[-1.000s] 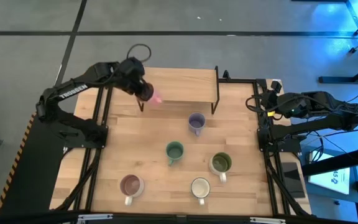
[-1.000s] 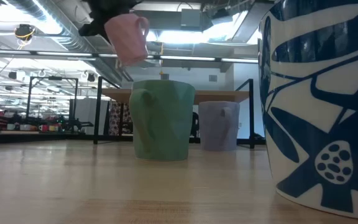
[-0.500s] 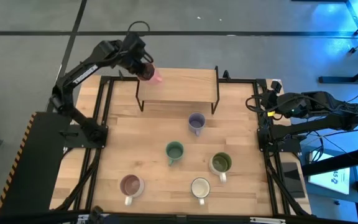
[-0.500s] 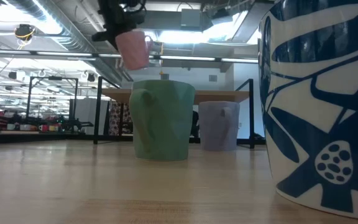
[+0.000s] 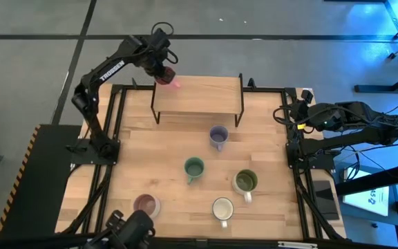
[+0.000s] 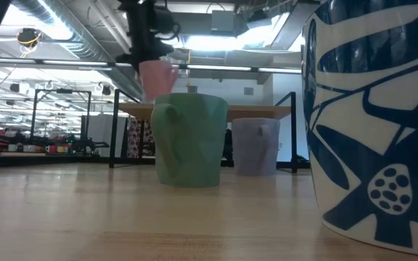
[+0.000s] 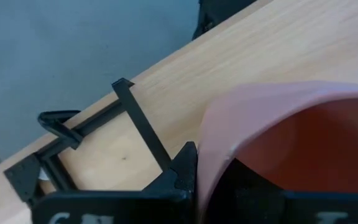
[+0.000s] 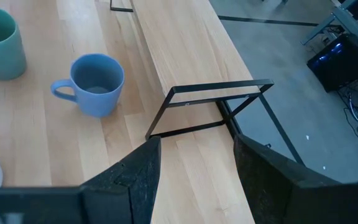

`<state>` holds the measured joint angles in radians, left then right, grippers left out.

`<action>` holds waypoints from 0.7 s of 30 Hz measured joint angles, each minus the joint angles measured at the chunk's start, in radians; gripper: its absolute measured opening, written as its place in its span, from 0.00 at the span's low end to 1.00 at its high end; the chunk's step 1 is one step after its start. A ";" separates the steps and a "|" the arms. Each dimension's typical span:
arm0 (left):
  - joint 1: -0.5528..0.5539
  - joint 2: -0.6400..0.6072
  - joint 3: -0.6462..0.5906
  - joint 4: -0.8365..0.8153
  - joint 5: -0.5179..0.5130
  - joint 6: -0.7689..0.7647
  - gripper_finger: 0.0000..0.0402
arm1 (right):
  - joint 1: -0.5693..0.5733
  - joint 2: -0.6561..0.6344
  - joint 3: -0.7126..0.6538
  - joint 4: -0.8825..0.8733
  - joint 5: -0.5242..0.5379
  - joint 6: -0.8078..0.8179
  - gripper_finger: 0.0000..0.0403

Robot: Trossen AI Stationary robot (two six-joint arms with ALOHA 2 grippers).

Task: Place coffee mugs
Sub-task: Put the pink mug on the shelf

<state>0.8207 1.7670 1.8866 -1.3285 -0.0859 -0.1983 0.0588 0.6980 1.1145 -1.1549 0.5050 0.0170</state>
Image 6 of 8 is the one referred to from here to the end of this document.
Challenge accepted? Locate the long ceiling light bar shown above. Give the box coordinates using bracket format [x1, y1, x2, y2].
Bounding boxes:
[0, 57, 303, 75]

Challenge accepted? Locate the wooden shelf rack black frame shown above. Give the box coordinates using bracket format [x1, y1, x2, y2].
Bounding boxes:
[107, 88, 298, 175]

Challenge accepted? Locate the ceiling reel with yellow cable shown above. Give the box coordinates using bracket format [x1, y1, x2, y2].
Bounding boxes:
[16, 28, 43, 49]

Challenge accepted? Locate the grey ceiling junction box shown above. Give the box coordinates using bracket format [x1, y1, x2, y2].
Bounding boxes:
[210, 9, 236, 36]

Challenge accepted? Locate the white background cabinet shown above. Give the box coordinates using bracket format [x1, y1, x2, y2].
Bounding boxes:
[86, 113, 129, 158]

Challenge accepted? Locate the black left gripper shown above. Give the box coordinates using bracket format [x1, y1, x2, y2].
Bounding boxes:
[115, 0, 181, 73]

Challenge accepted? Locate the green faceted mug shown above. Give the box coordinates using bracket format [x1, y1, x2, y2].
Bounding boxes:
[149, 92, 229, 189]

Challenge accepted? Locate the black background rig frame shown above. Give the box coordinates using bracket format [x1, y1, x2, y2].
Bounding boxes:
[30, 88, 93, 146]

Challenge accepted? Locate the lavender ceramic mug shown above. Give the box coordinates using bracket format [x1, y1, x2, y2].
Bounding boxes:
[231, 117, 281, 178]

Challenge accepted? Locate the silver ventilation duct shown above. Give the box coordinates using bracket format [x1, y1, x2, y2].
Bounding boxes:
[11, 0, 144, 101]

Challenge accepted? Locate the pink ceramic mug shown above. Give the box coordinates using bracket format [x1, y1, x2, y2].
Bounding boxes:
[139, 59, 180, 103]

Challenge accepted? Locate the floral patterned cloth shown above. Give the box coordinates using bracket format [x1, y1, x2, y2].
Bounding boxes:
[127, 118, 155, 159]

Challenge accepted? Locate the white mug blue floral pattern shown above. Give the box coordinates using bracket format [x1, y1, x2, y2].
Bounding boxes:
[300, 0, 418, 259]

